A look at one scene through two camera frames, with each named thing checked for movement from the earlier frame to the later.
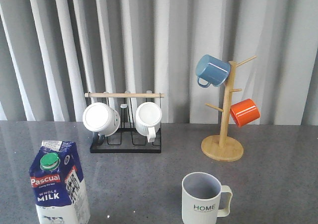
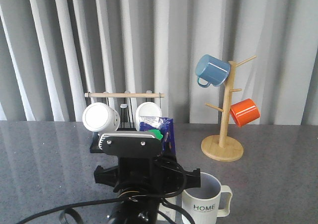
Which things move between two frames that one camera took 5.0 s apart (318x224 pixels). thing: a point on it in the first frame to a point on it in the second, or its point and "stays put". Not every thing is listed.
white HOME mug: x=203 y=199 stays put
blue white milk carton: x=58 y=184 to x=149 y=118
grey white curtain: x=57 y=42 stays put
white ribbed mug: x=148 y=117 stays put
